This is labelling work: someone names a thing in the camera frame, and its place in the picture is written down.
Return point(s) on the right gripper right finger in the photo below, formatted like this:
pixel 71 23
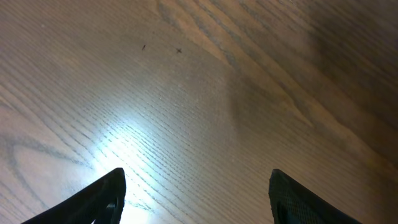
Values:
pixel 292 203

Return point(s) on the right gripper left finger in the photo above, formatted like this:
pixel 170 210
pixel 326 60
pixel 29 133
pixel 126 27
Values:
pixel 101 202

